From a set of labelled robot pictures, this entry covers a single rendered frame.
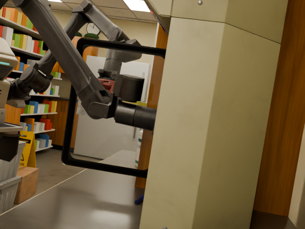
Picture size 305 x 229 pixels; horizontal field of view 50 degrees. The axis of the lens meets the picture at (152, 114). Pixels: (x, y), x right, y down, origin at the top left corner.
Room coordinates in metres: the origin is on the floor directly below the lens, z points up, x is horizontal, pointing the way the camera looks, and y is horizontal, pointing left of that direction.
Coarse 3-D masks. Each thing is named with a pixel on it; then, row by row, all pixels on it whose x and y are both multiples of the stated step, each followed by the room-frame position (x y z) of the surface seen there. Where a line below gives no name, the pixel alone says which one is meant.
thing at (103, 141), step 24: (96, 48) 1.01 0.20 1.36; (96, 72) 1.01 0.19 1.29; (120, 72) 1.00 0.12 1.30; (144, 72) 1.00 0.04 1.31; (144, 96) 1.00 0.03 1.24; (96, 120) 1.01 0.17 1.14; (72, 144) 1.01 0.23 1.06; (96, 144) 1.01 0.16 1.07; (120, 144) 1.00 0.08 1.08; (144, 144) 1.00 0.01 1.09; (144, 168) 1.00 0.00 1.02
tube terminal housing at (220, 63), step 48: (192, 0) 0.68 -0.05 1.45; (240, 0) 0.69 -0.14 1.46; (192, 48) 0.68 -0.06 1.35; (240, 48) 0.70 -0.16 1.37; (192, 96) 0.68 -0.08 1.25; (240, 96) 0.72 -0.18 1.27; (192, 144) 0.67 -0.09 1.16; (240, 144) 0.74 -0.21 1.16; (192, 192) 0.67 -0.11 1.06; (240, 192) 0.75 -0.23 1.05
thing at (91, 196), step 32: (64, 192) 0.90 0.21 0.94; (96, 192) 0.95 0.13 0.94; (128, 192) 0.99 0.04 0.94; (0, 224) 0.65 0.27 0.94; (32, 224) 0.67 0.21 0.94; (64, 224) 0.69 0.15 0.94; (96, 224) 0.72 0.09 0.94; (128, 224) 0.74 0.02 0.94; (256, 224) 0.88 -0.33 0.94; (288, 224) 0.92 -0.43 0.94
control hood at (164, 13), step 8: (152, 0) 0.69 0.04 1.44; (160, 0) 0.69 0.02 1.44; (168, 0) 0.69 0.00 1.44; (152, 8) 0.74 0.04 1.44; (160, 8) 0.69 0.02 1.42; (168, 8) 0.69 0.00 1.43; (160, 16) 0.71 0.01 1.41; (168, 16) 0.69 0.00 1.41; (168, 24) 0.76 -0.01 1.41; (168, 32) 0.86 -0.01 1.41
